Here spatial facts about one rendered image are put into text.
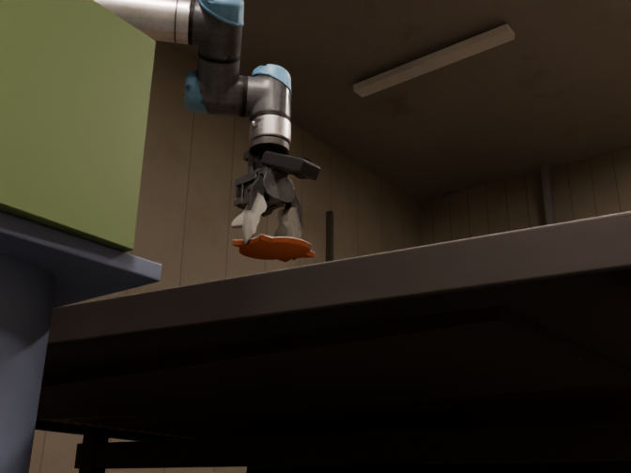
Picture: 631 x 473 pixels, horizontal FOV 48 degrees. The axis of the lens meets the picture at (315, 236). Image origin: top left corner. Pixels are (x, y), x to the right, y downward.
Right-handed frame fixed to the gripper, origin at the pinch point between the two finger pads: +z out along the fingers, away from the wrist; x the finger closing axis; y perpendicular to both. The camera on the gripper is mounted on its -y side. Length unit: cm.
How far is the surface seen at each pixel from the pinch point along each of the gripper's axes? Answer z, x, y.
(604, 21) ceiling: -255, -326, 52
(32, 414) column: 33, 45, -18
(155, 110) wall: -203, -141, 278
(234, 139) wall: -214, -214, 287
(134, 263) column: 18, 40, -24
